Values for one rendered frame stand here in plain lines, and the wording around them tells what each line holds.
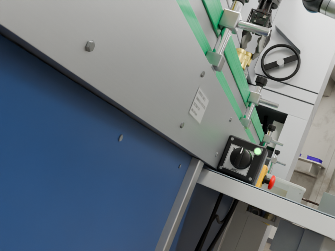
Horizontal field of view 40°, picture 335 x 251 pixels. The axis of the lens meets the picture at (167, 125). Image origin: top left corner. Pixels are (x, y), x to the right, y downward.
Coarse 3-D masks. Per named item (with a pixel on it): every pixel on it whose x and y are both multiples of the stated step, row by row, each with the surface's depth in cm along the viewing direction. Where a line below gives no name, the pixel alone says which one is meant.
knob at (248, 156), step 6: (234, 150) 94; (240, 150) 93; (246, 150) 94; (234, 156) 94; (240, 156) 92; (246, 156) 93; (234, 162) 93; (240, 162) 93; (246, 162) 93; (240, 168) 95
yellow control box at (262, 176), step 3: (264, 165) 122; (264, 168) 122; (267, 168) 125; (261, 171) 122; (264, 171) 122; (267, 171) 128; (261, 174) 122; (264, 174) 123; (261, 177) 122; (264, 177) 124; (258, 180) 122; (261, 180) 122; (264, 180) 124; (258, 183) 122; (261, 183) 124; (258, 186) 122; (261, 186) 127
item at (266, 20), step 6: (258, 0) 161; (264, 0) 158; (270, 0) 156; (276, 0) 158; (258, 6) 156; (264, 6) 157; (270, 6) 157; (276, 6) 160; (252, 12) 159; (258, 12) 156; (264, 12) 155; (252, 18) 156; (258, 18) 156; (264, 18) 155; (270, 18) 156; (258, 24) 155; (264, 24) 155; (270, 24) 160
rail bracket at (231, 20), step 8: (232, 0) 70; (240, 0) 68; (248, 0) 69; (232, 8) 69; (240, 8) 69; (224, 16) 68; (232, 16) 68; (240, 16) 68; (224, 24) 68; (232, 24) 68; (240, 24) 68; (248, 24) 68; (224, 32) 68; (232, 32) 69; (256, 32) 68; (264, 32) 67; (224, 40) 68; (216, 48) 68; (224, 48) 68; (208, 56) 68; (216, 56) 67; (216, 64) 67
